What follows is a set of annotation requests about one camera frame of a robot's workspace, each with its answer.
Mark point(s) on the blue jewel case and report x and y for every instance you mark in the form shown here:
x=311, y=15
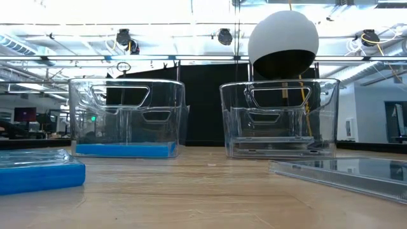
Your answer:
x=41, y=178
x=127, y=150

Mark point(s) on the black backdrop panel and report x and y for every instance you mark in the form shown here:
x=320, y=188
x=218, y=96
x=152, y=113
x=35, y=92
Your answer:
x=203, y=105

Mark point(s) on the clear plastic storage bin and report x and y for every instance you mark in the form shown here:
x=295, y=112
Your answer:
x=324, y=111
x=127, y=127

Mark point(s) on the black ceiling device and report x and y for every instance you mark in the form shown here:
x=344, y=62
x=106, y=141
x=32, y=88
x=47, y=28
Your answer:
x=123, y=36
x=370, y=38
x=225, y=36

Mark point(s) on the round metal hook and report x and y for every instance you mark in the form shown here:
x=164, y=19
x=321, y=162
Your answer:
x=123, y=62

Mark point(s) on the thin vertical pole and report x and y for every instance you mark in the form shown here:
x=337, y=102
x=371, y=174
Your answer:
x=237, y=19

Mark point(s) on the white globe table lamp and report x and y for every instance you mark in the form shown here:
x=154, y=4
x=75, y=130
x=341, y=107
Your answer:
x=283, y=31

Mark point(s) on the dark red monitor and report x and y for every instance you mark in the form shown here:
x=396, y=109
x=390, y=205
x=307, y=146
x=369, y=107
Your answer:
x=25, y=114

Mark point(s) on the silver horizontal rail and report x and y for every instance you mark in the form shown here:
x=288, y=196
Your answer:
x=95, y=57

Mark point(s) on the black aluminium table frame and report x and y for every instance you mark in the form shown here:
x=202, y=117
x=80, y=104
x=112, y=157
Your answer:
x=31, y=144

